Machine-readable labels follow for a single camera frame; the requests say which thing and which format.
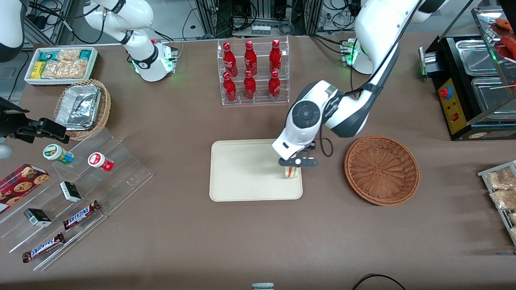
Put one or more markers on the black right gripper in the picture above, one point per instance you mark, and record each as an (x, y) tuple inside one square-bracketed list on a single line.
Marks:
[(9, 123)]

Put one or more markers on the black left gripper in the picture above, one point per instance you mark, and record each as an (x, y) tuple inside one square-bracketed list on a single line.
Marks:
[(311, 147)]

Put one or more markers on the triangle sandwich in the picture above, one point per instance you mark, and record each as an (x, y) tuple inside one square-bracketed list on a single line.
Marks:
[(291, 173)]

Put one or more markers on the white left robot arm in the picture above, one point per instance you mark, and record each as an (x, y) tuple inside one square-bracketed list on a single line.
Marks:
[(375, 32)]

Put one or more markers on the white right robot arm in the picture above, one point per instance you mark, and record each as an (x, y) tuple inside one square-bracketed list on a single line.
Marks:
[(145, 60)]

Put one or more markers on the light wicker basket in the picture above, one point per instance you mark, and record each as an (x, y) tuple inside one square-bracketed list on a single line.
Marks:
[(105, 104)]

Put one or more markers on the cream plastic tray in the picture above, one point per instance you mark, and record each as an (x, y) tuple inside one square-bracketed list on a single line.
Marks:
[(242, 173)]

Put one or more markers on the round brown wicker basket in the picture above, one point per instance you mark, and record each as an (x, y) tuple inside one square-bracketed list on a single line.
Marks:
[(383, 169)]

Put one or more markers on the tray of packaged pastries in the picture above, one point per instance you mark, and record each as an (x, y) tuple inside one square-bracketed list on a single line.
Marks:
[(496, 168)]

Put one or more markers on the green lid cup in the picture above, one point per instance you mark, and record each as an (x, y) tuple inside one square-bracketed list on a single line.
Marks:
[(54, 152)]

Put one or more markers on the aluminium foil container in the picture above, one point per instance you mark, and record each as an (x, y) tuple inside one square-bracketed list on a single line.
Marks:
[(78, 106)]

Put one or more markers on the red lid cup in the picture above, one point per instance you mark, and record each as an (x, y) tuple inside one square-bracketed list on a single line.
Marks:
[(98, 161)]

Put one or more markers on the clear bag of crackers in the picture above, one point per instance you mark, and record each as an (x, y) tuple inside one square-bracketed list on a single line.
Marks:
[(68, 54), (64, 69)]

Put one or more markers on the small black carton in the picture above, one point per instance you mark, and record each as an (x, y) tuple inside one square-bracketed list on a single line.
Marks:
[(37, 217), (70, 191)]

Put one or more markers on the yellow snack packet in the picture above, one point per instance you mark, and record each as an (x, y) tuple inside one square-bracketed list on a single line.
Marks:
[(38, 69)]

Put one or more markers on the red cookie box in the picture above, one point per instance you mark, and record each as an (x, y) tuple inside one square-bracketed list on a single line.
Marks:
[(20, 185)]

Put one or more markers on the clear acrylic bottle rack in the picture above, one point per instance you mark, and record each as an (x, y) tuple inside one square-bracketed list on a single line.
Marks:
[(262, 101)]

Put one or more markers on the red cola bottle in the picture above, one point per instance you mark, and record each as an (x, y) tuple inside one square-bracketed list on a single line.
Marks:
[(229, 60), (274, 86), (229, 88), (275, 56), (250, 58), (249, 86)]

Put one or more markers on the teal snack packet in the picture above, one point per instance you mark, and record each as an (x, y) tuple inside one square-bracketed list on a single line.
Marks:
[(85, 54), (47, 55)]

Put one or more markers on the clear acrylic stepped display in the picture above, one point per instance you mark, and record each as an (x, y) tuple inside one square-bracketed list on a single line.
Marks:
[(121, 173)]

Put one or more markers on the white snack bin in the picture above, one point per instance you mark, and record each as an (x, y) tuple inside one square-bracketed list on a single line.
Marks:
[(94, 60)]

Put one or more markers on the snickers chocolate bar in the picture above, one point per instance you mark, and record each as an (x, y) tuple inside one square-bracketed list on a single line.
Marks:
[(42, 247), (80, 215)]

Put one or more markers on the white power strip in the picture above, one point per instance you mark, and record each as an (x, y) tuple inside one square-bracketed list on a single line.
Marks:
[(261, 30)]

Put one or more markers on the grey device edge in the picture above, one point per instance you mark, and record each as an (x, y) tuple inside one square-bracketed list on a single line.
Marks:
[(263, 286)]

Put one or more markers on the black food warmer appliance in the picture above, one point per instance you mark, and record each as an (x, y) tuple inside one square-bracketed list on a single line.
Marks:
[(455, 117)]

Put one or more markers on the steel food pan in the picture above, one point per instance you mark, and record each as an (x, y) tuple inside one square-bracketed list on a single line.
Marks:
[(489, 94), (473, 56)]

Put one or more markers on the clear bagged pastry snack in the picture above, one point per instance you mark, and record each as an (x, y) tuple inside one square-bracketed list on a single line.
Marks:
[(502, 179), (512, 218), (514, 233), (504, 199)]

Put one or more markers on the red sausage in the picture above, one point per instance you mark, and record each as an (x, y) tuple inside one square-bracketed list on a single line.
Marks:
[(506, 23), (510, 46)]

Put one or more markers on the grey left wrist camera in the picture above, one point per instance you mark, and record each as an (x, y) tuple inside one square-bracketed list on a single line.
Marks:
[(306, 162)]

